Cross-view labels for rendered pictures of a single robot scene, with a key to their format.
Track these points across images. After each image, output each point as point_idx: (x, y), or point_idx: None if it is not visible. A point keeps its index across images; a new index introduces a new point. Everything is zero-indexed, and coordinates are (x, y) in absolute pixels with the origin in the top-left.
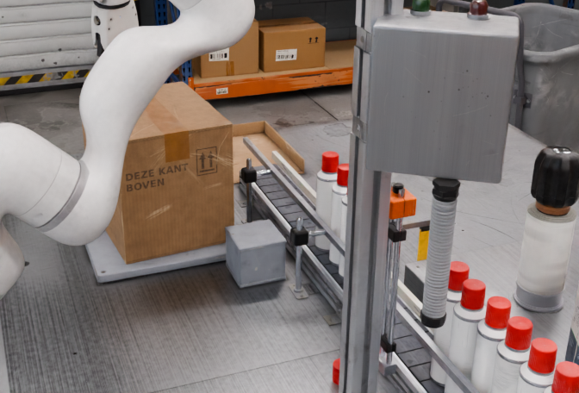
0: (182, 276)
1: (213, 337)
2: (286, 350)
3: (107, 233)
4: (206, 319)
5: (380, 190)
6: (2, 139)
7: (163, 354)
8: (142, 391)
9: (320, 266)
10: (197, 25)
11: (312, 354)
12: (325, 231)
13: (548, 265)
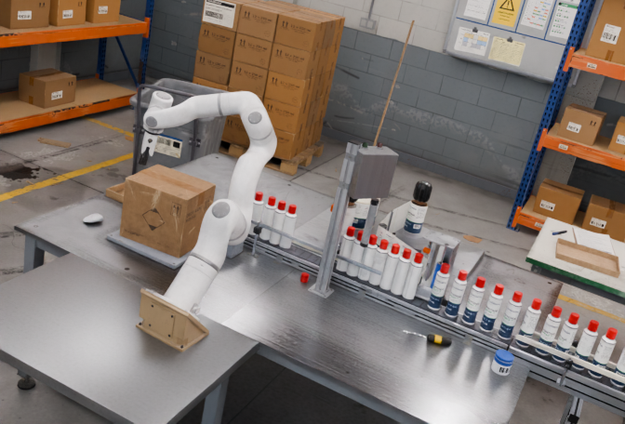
0: None
1: (246, 278)
2: (275, 276)
3: (150, 246)
4: (234, 272)
5: (346, 205)
6: (232, 205)
7: (237, 288)
8: (247, 301)
9: (259, 242)
10: (266, 151)
11: (285, 275)
12: (264, 226)
13: (349, 224)
